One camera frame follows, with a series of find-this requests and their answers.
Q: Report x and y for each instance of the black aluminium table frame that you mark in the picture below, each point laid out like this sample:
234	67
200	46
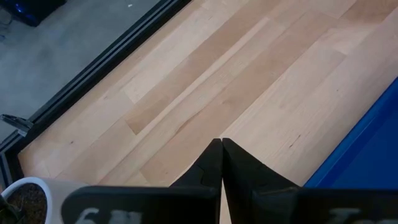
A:
93	73

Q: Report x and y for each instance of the black device with blue light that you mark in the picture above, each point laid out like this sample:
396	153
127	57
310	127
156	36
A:
34	9

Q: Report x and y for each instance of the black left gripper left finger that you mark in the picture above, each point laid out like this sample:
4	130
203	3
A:
199	202

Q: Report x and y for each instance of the blue plastic tray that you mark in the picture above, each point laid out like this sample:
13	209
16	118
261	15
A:
373	155

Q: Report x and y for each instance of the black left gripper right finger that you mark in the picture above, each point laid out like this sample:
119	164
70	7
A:
255	199

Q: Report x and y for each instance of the green leafy plant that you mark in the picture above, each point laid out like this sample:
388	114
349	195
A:
6	214

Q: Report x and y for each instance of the white plant pot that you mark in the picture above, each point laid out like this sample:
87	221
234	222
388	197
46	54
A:
59	193

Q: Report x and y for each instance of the grey metal bracket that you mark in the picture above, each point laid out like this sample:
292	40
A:
17	123

